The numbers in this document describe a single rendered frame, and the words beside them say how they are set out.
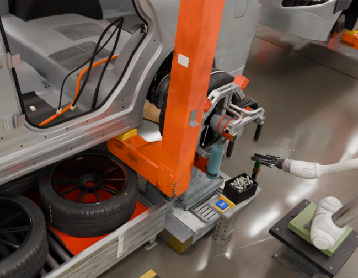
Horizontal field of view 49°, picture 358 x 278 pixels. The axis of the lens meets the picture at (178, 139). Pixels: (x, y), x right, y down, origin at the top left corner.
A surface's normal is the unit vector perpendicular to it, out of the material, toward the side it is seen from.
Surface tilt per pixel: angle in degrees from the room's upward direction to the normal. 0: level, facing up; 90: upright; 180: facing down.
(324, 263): 0
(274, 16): 101
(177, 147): 90
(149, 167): 90
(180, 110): 90
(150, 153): 90
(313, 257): 0
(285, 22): 109
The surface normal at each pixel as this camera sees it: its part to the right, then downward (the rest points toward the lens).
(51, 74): -0.65, 0.21
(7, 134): 0.72, 0.49
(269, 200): 0.13, -0.81
